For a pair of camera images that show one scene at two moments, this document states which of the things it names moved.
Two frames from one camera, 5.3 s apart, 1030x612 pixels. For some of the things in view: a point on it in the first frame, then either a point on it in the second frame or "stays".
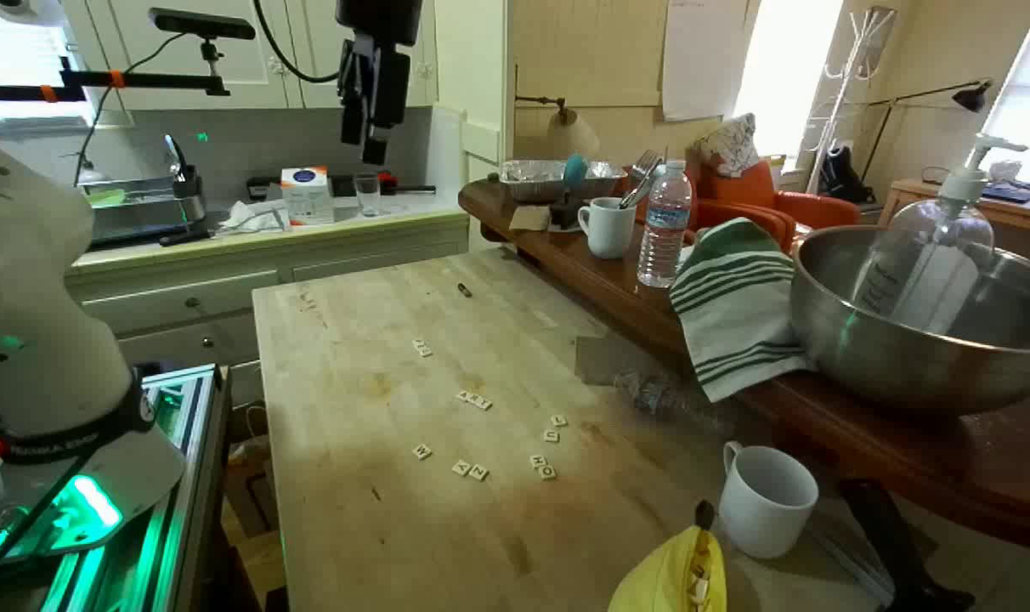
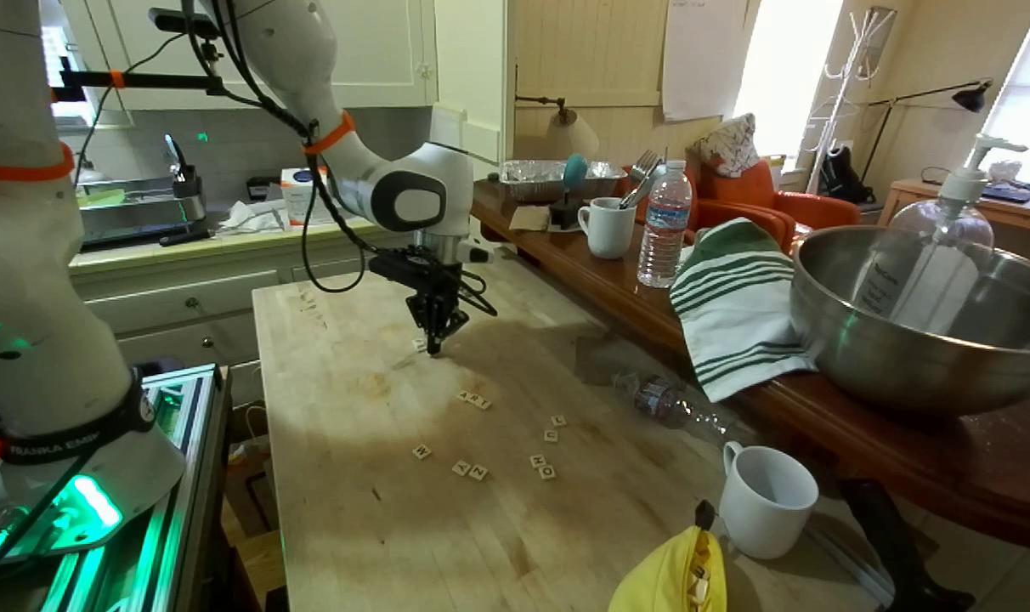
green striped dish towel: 735,298 stays
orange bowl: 753,194 stays
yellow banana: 683,576 stays
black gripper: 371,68 → 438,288
